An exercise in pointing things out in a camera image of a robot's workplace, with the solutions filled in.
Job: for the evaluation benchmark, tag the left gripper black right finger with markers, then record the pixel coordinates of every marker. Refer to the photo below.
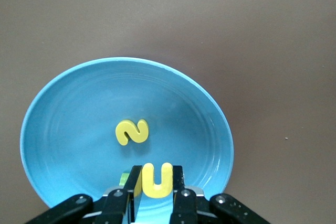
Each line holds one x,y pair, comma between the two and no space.
183,208

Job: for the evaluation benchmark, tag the yellow letter u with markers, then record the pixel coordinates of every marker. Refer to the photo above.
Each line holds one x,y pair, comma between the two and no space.
156,192

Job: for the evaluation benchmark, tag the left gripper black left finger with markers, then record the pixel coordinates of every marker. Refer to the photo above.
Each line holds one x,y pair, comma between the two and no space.
113,208

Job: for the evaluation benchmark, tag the brown table cloth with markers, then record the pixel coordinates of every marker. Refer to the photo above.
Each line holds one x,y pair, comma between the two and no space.
262,37

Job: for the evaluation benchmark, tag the green letter u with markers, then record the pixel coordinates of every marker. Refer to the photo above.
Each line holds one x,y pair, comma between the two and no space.
124,179

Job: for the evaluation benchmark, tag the blue round plate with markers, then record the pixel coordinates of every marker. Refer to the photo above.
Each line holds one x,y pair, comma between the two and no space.
78,129

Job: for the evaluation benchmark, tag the yellow letter s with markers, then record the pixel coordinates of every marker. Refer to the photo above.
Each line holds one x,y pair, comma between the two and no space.
131,136

